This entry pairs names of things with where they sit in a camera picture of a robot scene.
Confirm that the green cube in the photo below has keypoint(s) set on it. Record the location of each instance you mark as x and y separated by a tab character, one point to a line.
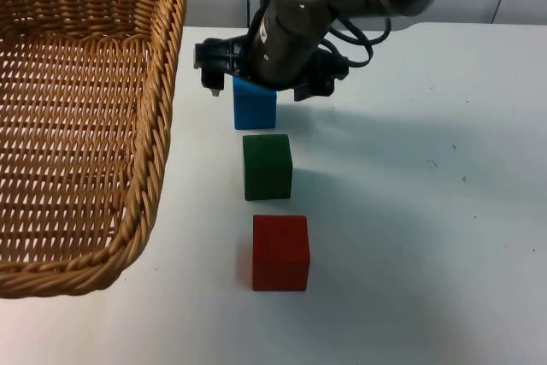
267	168

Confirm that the blue cube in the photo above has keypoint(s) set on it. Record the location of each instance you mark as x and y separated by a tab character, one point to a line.
254	106

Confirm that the red cube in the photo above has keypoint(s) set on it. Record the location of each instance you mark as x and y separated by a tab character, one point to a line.
280	254

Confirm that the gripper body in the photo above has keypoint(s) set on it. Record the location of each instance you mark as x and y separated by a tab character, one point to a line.
222	55

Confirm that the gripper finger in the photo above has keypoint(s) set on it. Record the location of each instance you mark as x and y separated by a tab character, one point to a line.
213	83
314	90

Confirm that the pale brown wicker basket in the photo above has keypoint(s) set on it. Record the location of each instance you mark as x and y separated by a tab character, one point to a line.
77	147

